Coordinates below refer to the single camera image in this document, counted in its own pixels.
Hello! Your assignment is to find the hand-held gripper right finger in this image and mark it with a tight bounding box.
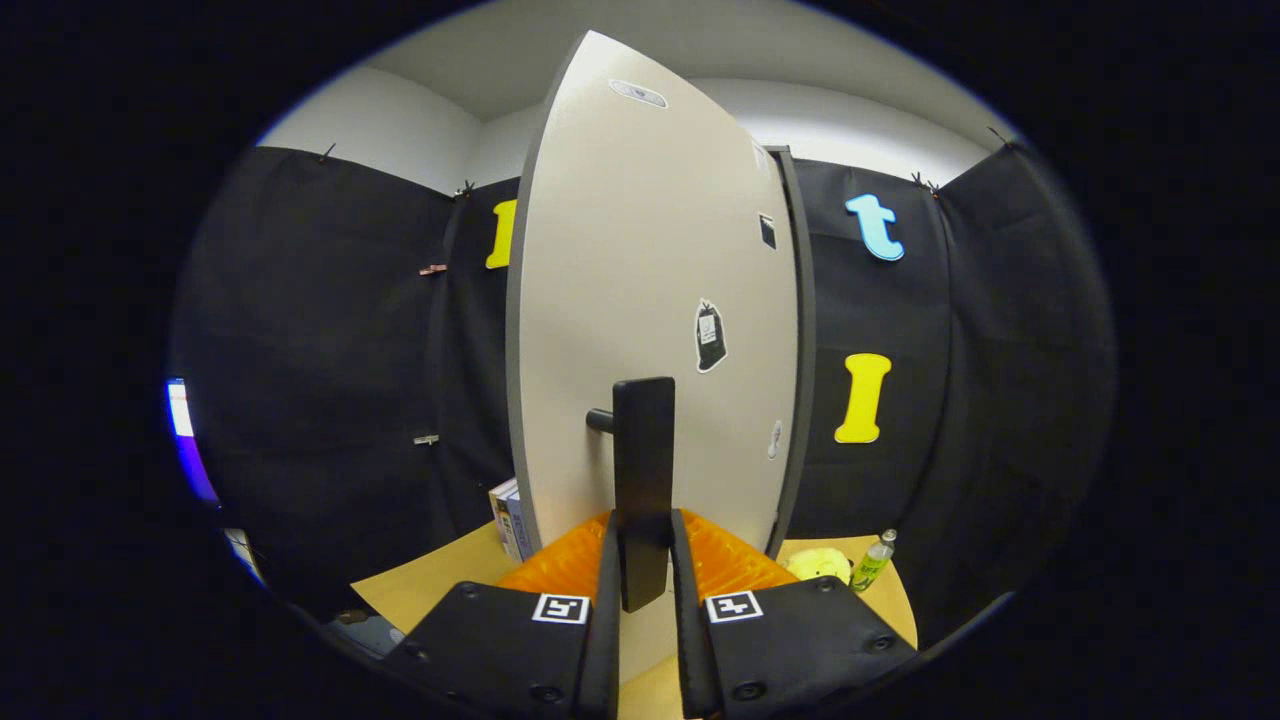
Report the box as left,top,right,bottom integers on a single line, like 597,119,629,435
670,508,919,720

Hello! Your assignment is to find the black backdrop cloth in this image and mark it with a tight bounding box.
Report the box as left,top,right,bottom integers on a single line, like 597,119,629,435
170,140,1116,641

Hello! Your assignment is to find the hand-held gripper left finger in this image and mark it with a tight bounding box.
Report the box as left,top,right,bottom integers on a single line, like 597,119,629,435
385,510,621,720

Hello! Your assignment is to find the green plastic bottle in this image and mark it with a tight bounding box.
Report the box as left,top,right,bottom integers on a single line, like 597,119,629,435
850,529,898,593

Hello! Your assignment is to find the yellow plush toy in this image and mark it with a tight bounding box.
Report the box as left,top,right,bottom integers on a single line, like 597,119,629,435
785,547,853,586

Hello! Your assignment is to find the small cardboard box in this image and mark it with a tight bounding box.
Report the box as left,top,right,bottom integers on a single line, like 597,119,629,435
488,478,537,563

